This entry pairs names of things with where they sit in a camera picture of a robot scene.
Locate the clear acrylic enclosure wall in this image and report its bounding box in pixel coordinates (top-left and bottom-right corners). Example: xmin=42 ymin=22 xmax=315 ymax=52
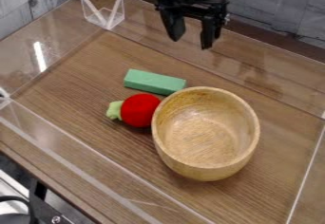
xmin=0 ymin=0 xmax=325 ymax=224

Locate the clear acrylic corner bracket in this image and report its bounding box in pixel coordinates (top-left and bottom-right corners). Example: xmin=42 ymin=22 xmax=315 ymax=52
xmin=80 ymin=0 xmax=124 ymax=30

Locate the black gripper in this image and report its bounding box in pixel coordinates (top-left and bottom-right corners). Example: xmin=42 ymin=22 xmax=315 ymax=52
xmin=154 ymin=0 xmax=228 ymax=49

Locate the black metal table frame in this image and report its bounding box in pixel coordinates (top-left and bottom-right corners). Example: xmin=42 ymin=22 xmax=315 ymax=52
xmin=29 ymin=178 xmax=82 ymax=224

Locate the red plush fruit green stem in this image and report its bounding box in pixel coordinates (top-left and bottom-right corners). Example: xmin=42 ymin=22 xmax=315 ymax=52
xmin=105 ymin=93 xmax=161 ymax=127

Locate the wooden bowl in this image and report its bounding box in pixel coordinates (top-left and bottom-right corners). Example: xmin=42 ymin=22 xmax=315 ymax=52
xmin=150 ymin=86 xmax=260 ymax=181

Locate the black cable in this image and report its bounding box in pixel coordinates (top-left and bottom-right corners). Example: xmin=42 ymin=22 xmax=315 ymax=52
xmin=0 ymin=196 xmax=38 ymax=224

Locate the green foam block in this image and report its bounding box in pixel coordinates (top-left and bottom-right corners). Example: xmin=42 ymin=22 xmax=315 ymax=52
xmin=122 ymin=69 xmax=187 ymax=96

